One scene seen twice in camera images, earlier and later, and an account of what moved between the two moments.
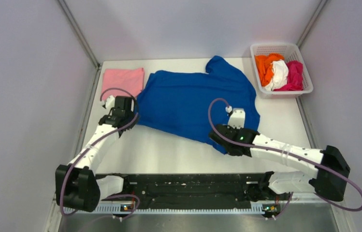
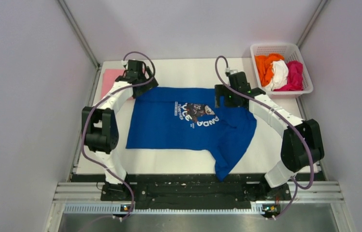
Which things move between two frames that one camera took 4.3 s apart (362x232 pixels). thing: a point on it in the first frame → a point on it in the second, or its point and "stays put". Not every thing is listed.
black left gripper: [133, 114] → [148, 86]
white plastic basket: [280, 71] stays put
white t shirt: [280, 70] stays put
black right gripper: [238, 130] → [221, 90]
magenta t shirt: [295, 77] stays put
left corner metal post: [79, 32] stays put
